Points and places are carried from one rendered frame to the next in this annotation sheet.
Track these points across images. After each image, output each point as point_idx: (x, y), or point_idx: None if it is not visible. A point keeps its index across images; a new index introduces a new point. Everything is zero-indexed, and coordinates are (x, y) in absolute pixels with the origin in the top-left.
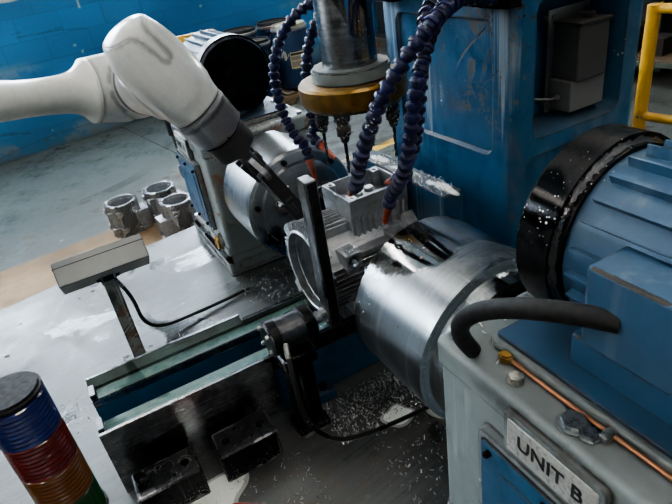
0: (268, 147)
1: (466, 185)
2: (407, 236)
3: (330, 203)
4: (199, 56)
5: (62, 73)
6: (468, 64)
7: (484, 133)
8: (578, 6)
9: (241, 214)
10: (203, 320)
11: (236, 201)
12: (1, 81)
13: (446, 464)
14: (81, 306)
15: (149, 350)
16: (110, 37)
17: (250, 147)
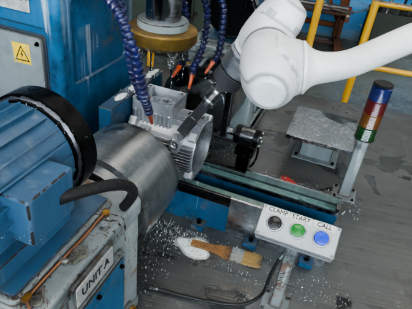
0: (130, 141)
1: (114, 86)
2: (213, 68)
3: (176, 112)
4: (78, 121)
5: (322, 52)
6: (111, 13)
7: (119, 48)
8: None
9: (169, 195)
10: (209, 295)
11: (165, 192)
12: (371, 40)
13: (218, 151)
14: None
15: (265, 303)
16: (302, 5)
17: (213, 84)
